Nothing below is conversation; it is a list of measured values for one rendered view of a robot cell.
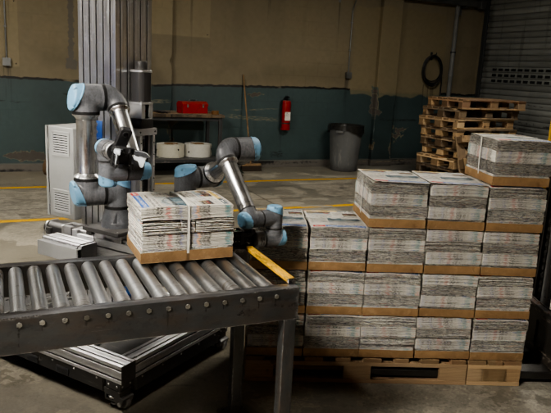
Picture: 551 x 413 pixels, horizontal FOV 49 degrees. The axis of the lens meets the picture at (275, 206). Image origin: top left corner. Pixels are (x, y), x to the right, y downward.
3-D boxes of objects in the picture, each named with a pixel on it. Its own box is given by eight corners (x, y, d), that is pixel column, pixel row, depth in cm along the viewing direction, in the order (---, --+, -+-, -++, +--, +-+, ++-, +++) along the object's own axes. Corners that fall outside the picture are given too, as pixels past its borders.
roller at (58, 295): (59, 274, 235) (58, 262, 234) (72, 321, 194) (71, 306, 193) (45, 275, 233) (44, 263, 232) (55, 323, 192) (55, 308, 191)
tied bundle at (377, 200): (352, 211, 336) (355, 169, 331) (404, 212, 338) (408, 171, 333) (367, 228, 299) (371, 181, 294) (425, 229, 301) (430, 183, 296)
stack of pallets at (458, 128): (472, 175, 1028) (481, 97, 1000) (517, 186, 947) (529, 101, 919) (410, 179, 966) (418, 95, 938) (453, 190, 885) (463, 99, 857)
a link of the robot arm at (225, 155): (212, 132, 285) (248, 221, 265) (233, 132, 291) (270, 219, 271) (203, 147, 293) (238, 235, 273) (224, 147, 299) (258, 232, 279)
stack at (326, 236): (243, 347, 350) (248, 206, 333) (442, 352, 358) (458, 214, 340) (243, 381, 313) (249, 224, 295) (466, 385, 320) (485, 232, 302)
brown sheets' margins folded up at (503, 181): (444, 329, 354) (464, 164, 333) (494, 330, 356) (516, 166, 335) (468, 360, 317) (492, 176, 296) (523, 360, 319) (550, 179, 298)
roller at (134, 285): (127, 269, 246) (127, 256, 245) (153, 312, 204) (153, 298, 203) (114, 270, 244) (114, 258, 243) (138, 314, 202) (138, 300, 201)
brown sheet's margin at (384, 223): (352, 209, 335) (352, 201, 334) (403, 211, 338) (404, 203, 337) (367, 227, 298) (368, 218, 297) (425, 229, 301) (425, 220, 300)
